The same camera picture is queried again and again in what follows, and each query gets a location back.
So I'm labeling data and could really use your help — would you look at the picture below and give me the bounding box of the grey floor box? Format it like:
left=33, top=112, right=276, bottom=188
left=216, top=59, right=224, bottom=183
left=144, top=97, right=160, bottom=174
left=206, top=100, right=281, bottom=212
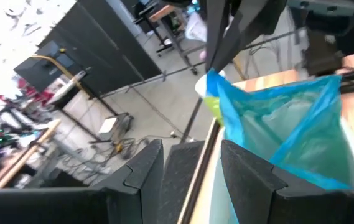
left=98, top=112, right=134, bottom=146

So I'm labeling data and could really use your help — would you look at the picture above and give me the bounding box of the black floor cable bundle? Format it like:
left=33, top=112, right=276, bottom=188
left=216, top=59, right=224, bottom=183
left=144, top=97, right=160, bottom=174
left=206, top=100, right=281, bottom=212
left=61, top=133, right=152, bottom=178

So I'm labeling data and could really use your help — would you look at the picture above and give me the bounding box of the green disinfecting wipes canister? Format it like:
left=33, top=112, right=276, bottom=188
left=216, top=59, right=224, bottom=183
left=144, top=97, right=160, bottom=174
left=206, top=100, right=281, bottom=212
left=194, top=70, right=227, bottom=125

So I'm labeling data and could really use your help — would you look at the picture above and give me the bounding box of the black monitor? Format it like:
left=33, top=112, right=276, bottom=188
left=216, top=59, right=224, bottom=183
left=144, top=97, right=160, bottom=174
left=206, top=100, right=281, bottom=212
left=13, top=40, right=84, bottom=94

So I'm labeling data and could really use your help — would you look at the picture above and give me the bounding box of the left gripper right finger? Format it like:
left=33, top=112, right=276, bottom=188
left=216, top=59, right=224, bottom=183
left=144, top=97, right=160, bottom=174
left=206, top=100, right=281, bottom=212
left=221, top=139, right=288, bottom=224

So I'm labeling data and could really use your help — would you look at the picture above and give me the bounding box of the black cart wooden top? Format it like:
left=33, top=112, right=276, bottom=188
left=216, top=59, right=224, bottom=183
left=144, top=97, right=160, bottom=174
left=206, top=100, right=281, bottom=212
left=133, top=2, right=199, bottom=75

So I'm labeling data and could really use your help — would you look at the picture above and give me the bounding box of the yellow cable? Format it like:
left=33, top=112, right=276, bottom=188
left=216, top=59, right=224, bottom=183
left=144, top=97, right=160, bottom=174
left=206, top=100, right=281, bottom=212
left=30, top=54, right=96, bottom=97

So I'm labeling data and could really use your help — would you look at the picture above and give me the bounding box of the black partition panel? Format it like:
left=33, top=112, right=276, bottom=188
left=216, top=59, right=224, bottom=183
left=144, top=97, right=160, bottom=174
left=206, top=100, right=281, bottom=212
left=36, top=0, right=165, bottom=97

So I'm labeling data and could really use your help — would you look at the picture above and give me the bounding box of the white plastic trash bin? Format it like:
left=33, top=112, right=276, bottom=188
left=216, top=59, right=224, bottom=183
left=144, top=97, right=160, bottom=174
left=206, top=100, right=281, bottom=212
left=209, top=118, right=354, bottom=224

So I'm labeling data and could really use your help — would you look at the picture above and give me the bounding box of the long wooden bar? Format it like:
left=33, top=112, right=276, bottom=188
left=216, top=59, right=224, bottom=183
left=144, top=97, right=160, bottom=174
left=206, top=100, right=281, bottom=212
left=0, top=119, right=62, bottom=190

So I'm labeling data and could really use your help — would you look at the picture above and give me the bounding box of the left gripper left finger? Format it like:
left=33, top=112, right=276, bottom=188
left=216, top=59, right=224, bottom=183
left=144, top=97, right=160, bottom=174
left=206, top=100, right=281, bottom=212
left=94, top=139, right=164, bottom=224

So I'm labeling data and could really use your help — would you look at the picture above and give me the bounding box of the teal trash bag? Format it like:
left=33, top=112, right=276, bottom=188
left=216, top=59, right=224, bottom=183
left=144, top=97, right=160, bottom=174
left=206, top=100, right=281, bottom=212
left=206, top=68, right=354, bottom=224

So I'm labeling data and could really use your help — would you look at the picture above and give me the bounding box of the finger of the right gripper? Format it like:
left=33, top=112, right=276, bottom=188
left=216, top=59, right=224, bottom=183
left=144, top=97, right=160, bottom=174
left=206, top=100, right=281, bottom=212
left=215, top=0, right=288, bottom=71
left=207, top=0, right=238, bottom=71

